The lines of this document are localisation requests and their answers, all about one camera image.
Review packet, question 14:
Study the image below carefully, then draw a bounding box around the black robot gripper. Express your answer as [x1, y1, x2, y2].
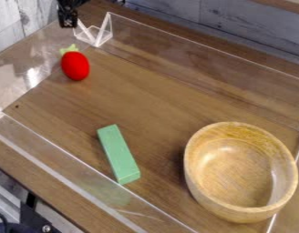
[57, 0, 89, 28]

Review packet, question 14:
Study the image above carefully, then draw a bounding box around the black clamp with screw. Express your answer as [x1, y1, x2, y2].
[19, 199, 63, 233]

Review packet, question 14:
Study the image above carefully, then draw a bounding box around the clear acrylic corner bracket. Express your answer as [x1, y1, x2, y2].
[73, 13, 114, 47]

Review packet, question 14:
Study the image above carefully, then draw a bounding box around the clear acrylic front wall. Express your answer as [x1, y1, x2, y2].
[0, 113, 196, 233]

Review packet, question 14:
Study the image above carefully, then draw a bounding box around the red plush strawberry toy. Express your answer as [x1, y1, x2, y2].
[60, 44, 89, 81]

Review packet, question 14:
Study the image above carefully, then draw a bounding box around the wooden bowl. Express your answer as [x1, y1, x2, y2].
[183, 122, 298, 223]

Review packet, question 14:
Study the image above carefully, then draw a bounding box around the green rectangular block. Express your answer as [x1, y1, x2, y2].
[97, 125, 142, 185]

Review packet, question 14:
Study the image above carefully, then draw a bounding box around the black cable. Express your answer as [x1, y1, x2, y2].
[0, 210, 11, 233]

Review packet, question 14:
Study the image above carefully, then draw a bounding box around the clear acrylic wall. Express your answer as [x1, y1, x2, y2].
[102, 13, 299, 129]
[0, 113, 196, 233]

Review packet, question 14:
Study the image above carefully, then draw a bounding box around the clear acrylic back wall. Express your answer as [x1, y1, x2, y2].
[102, 13, 299, 129]

